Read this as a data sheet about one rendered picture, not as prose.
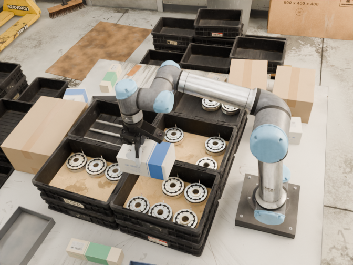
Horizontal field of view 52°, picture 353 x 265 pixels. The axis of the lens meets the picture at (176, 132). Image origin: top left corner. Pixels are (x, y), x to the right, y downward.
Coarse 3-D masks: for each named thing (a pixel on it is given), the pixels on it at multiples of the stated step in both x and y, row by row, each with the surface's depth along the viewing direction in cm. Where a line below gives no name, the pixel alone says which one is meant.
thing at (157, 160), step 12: (132, 144) 145; (144, 144) 145; (156, 144) 144; (168, 144) 143; (120, 156) 141; (144, 156) 140; (156, 156) 140; (168, 156) 139; (120, 168) 146; (132, 168) 143; (144, 168) 141; (156, 168) 138; (168, 168) 141
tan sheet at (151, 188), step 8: (144, 176) 172; (136, 184) 169; (144, 184) 168; (152, 184) 168; (160, 184) 168; (184, 184) 167; (136, 192) 166; (144, 192) 165; (152, 192) 165; (160, 192) 164; (208, 192) 162; (128, 200) 163; (152, 200) 162; (160, 200) 162; (168, 200) 161; (176, 200) 161; (184, 200) 161; (176, 208) 158; (184, 208) 158; (192, 208) 157; (200, 208) 157; (200, 216) 154
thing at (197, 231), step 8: (192, 168) 160; (200, 168) 160; (128, 176) 160; (216, 176) 156; (120, 184) 157; (216, 184) 153; (112, 200) 152; (208, 200) 148; (112, 208) 150; (120, 208) 149; (208, 208) 146; (136, 216) 147; (144, 216) 145; (152, 216) 145; (160, 224) 145; (168, 224) 142; (176, 224) 142; (200, 224) 141; (192, 232) 140; (200, 232) 141
